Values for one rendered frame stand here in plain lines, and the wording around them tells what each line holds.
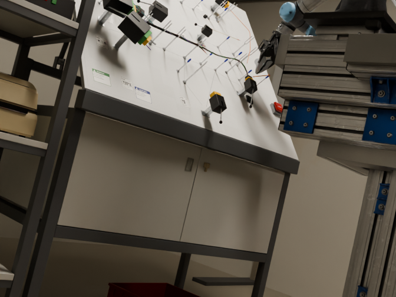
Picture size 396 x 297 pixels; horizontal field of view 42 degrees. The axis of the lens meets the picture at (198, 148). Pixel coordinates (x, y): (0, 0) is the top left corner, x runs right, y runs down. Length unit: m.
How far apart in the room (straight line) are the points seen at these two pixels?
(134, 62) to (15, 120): 0.56
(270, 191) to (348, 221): 1.54
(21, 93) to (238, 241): 1.16
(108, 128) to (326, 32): 0.83
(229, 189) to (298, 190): 1.88
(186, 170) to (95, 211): 0.43
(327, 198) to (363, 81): 2.67
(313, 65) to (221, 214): 1.00
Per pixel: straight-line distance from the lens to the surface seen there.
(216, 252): 2.29
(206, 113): 2.14
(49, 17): 1.73
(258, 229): 2.45
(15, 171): 2.14
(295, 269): 4.08
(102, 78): 1.87
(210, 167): 2.18
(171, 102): 2.04
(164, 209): 2.06
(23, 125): 1.73
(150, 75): 2.06
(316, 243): 4.01
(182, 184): 2.09
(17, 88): 1.75
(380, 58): 1.26
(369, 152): 1.48
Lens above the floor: 0.64
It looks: 4 degrees up
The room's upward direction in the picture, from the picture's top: 13 degrees clockwise
